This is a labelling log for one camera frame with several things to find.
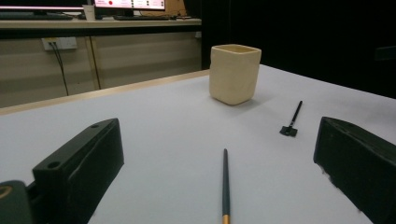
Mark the brown cardboard box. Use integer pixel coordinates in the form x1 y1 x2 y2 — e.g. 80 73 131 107
139 0 189 18

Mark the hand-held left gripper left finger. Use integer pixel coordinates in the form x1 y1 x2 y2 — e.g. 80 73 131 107
32 118 125 224

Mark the lit computer monitor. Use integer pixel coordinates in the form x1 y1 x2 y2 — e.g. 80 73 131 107
92 0 166 17

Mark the dark computer monitor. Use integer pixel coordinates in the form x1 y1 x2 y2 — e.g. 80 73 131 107
0 0 86 14

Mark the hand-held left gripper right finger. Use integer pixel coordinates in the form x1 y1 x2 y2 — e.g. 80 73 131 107
313 116 396 224

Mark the cream square ceramic cup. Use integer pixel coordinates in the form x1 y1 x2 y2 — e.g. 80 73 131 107
208 44 262 106

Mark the black keyboard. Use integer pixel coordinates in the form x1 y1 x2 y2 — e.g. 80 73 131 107
0 12 75 21
113 14 177 21

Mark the small black square-head brush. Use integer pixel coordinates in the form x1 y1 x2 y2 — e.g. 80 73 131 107
279 100 304 138

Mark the white wall socket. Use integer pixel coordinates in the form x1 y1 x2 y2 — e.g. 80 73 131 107
41 36 78 51

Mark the white paper cup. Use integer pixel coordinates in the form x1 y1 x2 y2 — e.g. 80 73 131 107
82 4 97 22

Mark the black power cable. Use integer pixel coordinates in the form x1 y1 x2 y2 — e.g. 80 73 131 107
49 42 70 97

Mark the thin dark cable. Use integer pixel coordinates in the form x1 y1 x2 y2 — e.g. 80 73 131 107
89 36 102 90

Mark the dark-handled makeup brush gold band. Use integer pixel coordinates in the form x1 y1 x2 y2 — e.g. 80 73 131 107
221 148 232 224

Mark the long beige desk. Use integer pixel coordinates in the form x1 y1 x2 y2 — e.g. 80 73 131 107
0 18 203 40

